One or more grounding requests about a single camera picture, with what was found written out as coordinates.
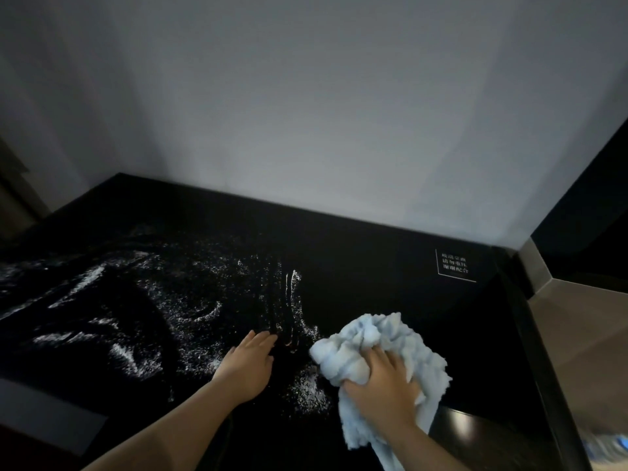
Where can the person's right hand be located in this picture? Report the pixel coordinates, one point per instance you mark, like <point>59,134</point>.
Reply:
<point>387,399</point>

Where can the person's left hand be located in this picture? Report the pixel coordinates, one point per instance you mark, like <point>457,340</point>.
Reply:
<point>245,370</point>

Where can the person's right little finger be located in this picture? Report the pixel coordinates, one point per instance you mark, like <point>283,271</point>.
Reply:
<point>420,394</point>

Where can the person's right thumb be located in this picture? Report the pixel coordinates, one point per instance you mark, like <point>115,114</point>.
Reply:
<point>352,387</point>

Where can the person's right middle finger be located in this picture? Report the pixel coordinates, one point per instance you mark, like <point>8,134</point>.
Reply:
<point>395,366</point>

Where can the person's left thumb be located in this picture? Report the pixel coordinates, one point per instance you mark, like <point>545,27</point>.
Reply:
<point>268,363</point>

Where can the light blue fluffy cleaning cloth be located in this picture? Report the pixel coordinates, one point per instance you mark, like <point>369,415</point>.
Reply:
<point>358,348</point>

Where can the person's right forearm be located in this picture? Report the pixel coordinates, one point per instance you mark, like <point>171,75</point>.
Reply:
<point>424,451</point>

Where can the person's left forearm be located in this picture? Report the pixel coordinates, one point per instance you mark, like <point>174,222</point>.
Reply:
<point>167,436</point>

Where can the white printed notice label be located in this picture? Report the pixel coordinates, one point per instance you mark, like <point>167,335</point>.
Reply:
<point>456,264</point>

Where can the white powder residue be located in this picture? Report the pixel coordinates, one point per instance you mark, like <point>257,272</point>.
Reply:
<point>162,294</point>

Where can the bluish clear plastic packaging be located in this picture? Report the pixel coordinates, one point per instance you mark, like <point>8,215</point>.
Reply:
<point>608,451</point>

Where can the grey flat panel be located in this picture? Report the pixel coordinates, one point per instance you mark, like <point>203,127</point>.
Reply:
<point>44,414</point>

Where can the black cabinet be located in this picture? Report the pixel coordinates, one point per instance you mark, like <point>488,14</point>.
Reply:
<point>584,225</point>

